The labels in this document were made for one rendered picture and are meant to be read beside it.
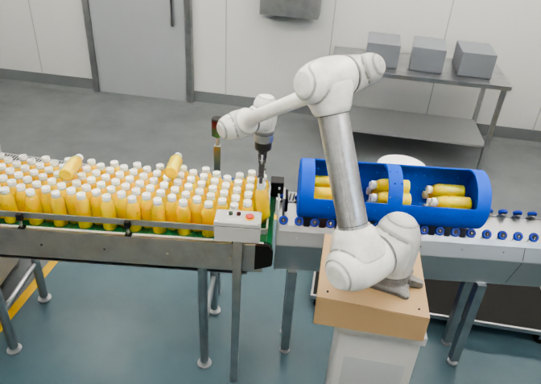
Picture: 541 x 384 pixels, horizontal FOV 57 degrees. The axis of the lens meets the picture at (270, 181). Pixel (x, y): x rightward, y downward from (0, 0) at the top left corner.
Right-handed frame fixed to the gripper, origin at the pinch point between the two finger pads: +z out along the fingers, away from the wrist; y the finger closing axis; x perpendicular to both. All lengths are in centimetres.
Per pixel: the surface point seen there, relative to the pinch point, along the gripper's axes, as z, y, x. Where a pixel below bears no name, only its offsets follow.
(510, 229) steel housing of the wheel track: 24, 10, -126
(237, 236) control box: 14.1, -24.6, 8.2
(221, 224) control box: 8.2, -24.6, 14.9
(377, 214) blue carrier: 11, -4, -55
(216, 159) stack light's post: 16, 44, 26
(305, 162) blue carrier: -6.0, 9.1, -20.0
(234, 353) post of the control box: 93, -22, 8
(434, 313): 102, 25, -110
